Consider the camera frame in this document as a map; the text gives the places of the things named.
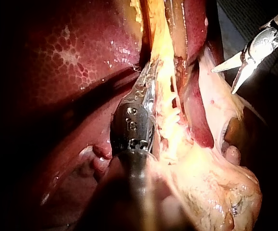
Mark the left arm instrument jaw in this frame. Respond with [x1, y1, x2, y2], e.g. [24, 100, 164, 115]
[135, 59, 160, 97]

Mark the right arm instrument jaw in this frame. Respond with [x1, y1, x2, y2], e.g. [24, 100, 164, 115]
[210, 51, 246, 74]
[230, 61, 249, 95]

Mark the right arm instrument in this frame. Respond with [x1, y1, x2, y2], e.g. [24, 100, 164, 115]
[240, 23, 278, 65]

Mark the left arm instrument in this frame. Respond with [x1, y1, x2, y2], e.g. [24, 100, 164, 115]
[110, 83, 157, 156]

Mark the thin tube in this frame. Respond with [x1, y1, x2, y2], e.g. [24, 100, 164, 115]
[164, 0, 189, 102]

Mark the dark red liver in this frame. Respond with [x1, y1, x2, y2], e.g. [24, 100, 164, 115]
[7, 0, 215, 231]

